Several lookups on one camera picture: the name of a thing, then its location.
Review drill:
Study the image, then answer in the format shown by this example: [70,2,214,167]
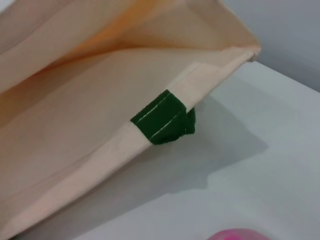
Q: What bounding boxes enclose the cream canvas handbag green handles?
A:
[0,0,262,240]

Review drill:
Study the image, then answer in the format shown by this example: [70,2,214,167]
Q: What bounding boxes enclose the pink peach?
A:
[206,228,271,240]

